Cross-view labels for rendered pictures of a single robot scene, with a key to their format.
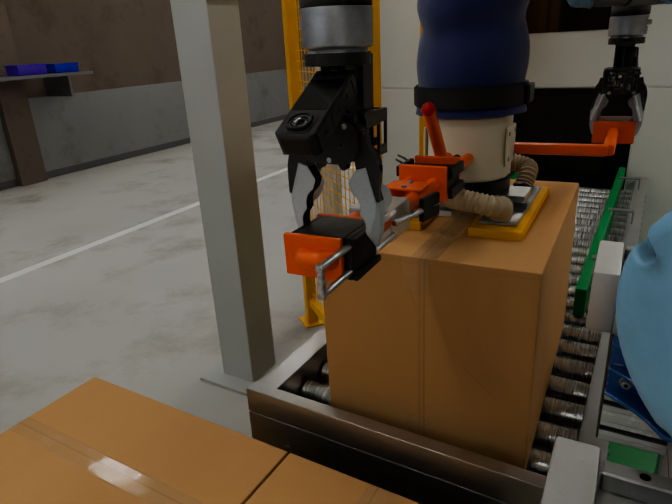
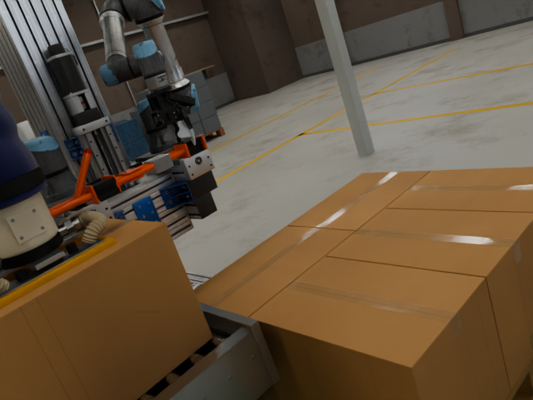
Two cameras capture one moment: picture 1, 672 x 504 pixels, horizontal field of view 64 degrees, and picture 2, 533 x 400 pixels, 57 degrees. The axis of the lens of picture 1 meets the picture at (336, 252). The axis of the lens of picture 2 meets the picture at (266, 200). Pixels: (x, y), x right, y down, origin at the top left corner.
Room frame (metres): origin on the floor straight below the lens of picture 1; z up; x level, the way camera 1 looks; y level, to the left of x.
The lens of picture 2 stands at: (2.11, 0.80, 1.32)
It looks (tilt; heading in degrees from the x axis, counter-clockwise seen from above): 17 degrees down; 201
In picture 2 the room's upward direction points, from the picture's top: 19 degrees counter-clockwise
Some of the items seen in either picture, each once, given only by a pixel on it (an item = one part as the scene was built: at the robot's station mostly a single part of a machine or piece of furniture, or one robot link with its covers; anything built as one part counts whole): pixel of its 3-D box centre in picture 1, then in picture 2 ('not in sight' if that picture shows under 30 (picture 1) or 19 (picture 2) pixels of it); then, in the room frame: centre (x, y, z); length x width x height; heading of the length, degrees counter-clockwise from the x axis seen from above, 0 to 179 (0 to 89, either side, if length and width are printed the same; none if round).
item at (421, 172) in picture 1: (430, 177); (100, 189); (0.90, -0.17, 1.08); 0.10 x 0.08 x 0.06; 61
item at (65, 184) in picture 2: not in sight; (58, 183); (0.63, -0.55, 1.09); 0.15 x 0.15 x 0.10
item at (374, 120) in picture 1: (342, 109); (165, 107); (0.61, -0.02, 1.23); 0.09 x 0.08 x 0.12; 151
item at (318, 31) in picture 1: (334, 31); (158, 82); (0.61, -0.01, 1.31); 0.08 x 0.08 x 0.05
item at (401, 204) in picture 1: (380, 217); (158, 163); (0.71, -0.06, 1.07); 0.07 x 0.07 x 0.04; 61
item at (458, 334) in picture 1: (463, 292); (72, 328); (1.12, -0.29, 0.75); 0.60 x 0.40 x 0.40; 151
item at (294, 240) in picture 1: (329, 245); (189, 147); (0.60, 0.01, 1.08); 0.08 x 0.07 x 0.05; 151
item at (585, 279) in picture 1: (617, 220); not in sight; (1.99, -1.11, 0.60); 1.60 x 0.11 x 0.09; 149
